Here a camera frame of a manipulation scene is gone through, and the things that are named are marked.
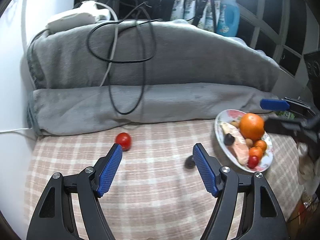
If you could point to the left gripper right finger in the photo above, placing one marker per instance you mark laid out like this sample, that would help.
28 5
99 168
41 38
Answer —
261 216

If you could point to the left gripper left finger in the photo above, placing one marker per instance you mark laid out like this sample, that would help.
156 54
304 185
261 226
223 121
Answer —
53 217

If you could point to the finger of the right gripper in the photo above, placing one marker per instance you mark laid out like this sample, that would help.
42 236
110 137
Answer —
295 106
301 129

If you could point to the mandarin orange with stem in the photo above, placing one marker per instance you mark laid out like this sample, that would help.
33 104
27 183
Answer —
261 144

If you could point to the small red cherry tomato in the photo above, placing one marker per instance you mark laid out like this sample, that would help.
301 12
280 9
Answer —
253 161

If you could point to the peeled pomelo segment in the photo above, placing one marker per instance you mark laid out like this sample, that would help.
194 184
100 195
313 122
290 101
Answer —
239 148

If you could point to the dark plum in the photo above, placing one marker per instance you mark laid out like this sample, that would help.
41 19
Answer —
189 163
229 139

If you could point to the large red tomato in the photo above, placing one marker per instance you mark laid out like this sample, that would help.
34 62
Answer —
124 140

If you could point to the right hand in white glove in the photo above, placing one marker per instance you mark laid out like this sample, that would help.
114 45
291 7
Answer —
307 170

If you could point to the green snack packet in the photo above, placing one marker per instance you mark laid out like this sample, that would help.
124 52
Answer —
285 114

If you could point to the large orange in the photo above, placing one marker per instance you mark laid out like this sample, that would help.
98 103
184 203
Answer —
252 126

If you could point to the floral white plate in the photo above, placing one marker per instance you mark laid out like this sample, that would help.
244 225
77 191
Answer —
236 115

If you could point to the blue detergent bottle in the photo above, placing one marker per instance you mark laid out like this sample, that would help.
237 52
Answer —
229 18

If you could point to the pink plaid tablecloth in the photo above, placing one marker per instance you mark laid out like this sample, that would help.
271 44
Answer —
152 195

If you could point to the black tripod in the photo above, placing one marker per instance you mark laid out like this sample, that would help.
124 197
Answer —
200 10

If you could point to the white refill pouch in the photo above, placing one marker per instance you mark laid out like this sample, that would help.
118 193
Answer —
183 10

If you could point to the grey fleece blanket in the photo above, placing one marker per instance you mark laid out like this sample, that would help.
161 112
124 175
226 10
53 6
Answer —
162 72

